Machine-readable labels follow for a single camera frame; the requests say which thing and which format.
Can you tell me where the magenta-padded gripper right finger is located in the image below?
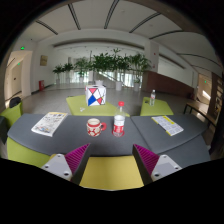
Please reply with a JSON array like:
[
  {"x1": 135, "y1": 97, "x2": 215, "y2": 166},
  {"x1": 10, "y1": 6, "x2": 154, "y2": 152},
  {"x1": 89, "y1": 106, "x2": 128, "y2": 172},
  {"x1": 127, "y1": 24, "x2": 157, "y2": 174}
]
[{"x1": 132, "y1": 143, "x2": 183, "y2": 186}]

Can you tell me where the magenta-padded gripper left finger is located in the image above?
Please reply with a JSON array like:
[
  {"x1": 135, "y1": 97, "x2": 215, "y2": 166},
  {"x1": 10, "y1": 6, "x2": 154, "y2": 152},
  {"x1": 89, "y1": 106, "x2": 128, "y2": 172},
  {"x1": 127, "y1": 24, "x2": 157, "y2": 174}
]
[{"x1": 41, "y1": 143, "x2": 92, "y2": 185}]

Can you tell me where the clear red-capped water bottle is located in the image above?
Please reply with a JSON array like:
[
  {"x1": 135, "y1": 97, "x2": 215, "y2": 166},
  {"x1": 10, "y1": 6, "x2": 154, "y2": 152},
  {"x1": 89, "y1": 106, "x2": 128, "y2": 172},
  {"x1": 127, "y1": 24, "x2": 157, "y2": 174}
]
[{"x1": 112, "y1": 101, "x2": 127, "y2": 138}]

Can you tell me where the green curved bench seat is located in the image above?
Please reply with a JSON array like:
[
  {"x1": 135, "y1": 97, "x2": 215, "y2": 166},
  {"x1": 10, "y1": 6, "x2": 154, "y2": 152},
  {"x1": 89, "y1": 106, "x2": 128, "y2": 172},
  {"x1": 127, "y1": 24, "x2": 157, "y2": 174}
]
[{"x1": 6, "y1": 136, "x2": 58, "y2": 169}]

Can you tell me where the yellow-edged printed booklet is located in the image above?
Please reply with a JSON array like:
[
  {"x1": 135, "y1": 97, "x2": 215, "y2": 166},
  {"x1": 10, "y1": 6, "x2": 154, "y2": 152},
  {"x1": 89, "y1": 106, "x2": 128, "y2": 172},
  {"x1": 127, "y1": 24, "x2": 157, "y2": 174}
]
[{"x1": 150, "y1": 115, "x2": 185, "y2": 137}]

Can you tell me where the white printed magazine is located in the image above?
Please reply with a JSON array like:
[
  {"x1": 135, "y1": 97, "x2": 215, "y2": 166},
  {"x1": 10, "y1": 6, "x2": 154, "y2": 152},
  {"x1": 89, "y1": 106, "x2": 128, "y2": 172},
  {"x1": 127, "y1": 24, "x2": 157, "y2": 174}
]
[{"x1": 30, "y1": 111, "x2": 69, "y2": 138}]

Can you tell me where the red and white mug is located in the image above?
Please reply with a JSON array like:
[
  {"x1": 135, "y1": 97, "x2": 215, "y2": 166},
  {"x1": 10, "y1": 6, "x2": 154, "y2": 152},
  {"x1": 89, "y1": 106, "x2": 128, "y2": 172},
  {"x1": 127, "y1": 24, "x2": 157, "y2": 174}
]
[{"x1": 86, "y1": 117, "x2": 108, "y2": 138}]

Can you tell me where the yellow curved bench seat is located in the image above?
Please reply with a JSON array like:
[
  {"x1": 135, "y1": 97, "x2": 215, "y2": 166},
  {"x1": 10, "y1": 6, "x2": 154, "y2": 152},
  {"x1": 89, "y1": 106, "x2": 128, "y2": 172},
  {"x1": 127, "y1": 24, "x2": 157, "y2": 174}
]
[{"x1": 79, "y1": 155, "x2": 145, "y2": 192}]

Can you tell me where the flat round red coaster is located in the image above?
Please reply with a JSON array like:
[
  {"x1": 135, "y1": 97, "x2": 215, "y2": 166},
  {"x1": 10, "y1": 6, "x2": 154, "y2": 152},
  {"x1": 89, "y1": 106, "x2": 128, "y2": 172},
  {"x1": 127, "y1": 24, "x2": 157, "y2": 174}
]
[{"x1": 111, "y1": 129, "x2": 126, "y2": 139}]

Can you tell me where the small green low table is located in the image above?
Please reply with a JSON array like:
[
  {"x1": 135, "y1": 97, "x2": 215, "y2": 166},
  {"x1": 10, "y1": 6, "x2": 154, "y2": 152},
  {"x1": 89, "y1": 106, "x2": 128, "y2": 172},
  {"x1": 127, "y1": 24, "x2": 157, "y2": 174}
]
[{"x1": 139, "y1": 97, "x2": 175, "y2": 117}]

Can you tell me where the large green low table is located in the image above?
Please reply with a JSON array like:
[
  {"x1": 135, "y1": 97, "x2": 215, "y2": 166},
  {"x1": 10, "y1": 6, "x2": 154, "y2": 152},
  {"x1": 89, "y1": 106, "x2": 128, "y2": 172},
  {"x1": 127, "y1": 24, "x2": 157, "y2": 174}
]
[{"x1": 65, "y1": 94, "x2": 131, "y2": 118}]

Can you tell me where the black-framed wooden chair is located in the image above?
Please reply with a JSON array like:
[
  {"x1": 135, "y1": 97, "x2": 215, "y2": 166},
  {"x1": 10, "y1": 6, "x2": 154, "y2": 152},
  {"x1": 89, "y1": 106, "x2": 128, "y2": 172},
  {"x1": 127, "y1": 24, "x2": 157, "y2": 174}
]
[{"x1": 182, "y1": 99, "x2": 215, "y2": 130}]

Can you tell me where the dark grey armchair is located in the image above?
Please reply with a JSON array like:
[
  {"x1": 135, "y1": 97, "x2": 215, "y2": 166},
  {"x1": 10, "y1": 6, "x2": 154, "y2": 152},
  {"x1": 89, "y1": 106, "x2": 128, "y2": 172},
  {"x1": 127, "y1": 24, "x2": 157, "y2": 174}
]
[{"x1": 0, "y1": 115, "x2": 9, "y2": 145}]

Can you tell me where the small clear plastic bottle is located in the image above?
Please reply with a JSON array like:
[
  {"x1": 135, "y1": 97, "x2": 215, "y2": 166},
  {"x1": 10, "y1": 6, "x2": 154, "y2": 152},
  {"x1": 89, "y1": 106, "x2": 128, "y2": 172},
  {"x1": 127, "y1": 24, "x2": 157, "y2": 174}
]
[{"x1": 149, "y1": 89, "x2": 157, "y2": 107}]

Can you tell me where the green cube seat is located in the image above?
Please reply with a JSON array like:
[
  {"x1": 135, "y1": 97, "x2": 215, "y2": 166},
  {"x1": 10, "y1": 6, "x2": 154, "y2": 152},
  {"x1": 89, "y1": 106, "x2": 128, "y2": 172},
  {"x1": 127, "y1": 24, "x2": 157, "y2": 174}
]
[{"x1": 0, "y1": 101, "x2": 25, "y2": 130}]

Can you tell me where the red blue white cube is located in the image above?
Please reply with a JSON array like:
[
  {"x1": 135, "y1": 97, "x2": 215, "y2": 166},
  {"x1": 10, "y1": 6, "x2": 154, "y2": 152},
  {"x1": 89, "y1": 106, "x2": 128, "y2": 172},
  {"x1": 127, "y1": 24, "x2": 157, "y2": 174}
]
[{"x1": 84, "y1": 84, "x2": 108, "y2": 108}]

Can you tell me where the black chair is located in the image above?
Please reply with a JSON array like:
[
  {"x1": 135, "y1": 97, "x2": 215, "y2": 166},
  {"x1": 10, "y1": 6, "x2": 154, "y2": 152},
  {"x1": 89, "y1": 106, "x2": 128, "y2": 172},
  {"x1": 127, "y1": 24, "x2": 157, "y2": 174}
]
[{"x1": 9, "y1": 96, "x2": 23, "y2": 109}]

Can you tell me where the red fire extinguisher box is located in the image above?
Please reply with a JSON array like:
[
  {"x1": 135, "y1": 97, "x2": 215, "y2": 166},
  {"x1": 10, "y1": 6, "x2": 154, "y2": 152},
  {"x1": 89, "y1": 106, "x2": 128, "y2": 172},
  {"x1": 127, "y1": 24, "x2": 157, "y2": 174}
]
[{"x1": 38, "y1": 79, "x2": 46, "y2": 92}]

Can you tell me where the row of potted plants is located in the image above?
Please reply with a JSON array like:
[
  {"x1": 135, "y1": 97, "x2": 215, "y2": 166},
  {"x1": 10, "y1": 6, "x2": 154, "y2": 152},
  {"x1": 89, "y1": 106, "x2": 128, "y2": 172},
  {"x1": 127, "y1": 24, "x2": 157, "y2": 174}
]
[{"x1": 52, "y1": 48, "x2": 153, "y2": 93}]

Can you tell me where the framed wall picture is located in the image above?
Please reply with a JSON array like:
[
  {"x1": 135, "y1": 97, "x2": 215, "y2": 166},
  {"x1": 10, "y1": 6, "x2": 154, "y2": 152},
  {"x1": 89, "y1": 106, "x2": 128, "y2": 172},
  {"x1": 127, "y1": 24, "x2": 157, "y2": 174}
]
[{"x1": 39, "y1": 54, "x2": 49, "y2": 67}]

